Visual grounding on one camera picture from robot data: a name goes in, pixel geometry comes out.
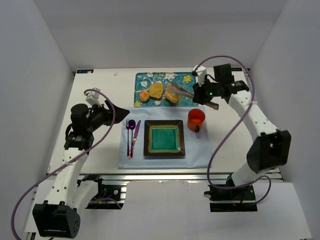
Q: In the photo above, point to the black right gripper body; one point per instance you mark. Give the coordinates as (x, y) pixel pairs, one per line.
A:
(200, 93)

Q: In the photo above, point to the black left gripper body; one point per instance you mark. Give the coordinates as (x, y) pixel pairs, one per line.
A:
(109, 114)

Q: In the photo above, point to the light toast slice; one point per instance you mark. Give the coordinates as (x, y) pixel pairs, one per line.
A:
(170, 95)

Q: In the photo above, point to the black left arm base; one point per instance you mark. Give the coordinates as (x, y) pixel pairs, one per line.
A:
(110, 193)

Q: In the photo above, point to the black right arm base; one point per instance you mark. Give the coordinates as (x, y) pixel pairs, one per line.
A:
(230, 201)

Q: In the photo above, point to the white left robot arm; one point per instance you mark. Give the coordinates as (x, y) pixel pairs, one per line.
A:
(59, 214)

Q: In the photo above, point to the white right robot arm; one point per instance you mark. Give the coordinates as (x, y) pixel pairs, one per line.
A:
(270, 146)

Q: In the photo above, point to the dark brown bread slice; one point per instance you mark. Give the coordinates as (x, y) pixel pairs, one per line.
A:
(156, 91)

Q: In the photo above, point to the round bread roll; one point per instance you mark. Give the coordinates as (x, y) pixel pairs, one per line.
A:
(144, 96)

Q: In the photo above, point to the orange mug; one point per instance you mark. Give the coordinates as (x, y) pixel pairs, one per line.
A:
(195, 119)

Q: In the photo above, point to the purple fork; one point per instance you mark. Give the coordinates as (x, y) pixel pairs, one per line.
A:
(127, 124)

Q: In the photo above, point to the purple spoon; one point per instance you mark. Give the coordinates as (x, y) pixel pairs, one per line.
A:
(132, 125)

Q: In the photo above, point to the purple knife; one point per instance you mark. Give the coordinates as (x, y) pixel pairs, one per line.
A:
(136, 132)

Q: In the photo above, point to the teal floral serving tray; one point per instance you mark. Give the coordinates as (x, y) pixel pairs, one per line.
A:
(144, 81)

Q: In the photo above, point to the teal square plate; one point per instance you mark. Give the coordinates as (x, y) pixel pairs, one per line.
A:
(164, 139)

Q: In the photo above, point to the light blue cloth placemat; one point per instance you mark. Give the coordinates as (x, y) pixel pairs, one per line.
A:
(198, 146)

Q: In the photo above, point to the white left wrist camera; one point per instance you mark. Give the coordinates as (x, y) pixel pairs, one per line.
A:
(92, 97)

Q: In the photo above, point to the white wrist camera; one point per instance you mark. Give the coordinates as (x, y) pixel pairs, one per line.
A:
(200, 73)
(92, 97)

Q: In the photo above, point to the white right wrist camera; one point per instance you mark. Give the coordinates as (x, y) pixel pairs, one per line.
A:
(200, 73)

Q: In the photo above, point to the aluminium frame rail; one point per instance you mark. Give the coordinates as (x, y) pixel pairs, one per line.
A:
(169, 177)

